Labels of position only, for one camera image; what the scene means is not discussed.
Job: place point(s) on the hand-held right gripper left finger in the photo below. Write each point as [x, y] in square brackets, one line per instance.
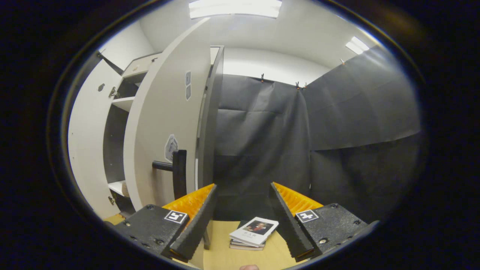
[197, 225]

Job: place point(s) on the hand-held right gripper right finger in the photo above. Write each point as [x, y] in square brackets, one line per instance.
[287, 225]

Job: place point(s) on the white grey shoe cabinet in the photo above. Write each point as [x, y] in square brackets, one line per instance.
[210, 131]

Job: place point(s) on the white shoe cabinet door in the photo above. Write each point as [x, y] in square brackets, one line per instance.
[161, 112]
[88, 150]

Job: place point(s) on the white book with portrait cover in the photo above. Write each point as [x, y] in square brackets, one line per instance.
[255, 228]

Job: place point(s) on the black backdrop cloth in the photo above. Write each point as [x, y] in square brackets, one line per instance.
[300, 131]

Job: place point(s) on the small ceiling light panel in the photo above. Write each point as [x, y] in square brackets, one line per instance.
[357, 45]

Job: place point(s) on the large ceiling light panel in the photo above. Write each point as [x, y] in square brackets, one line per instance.
[236, 8]

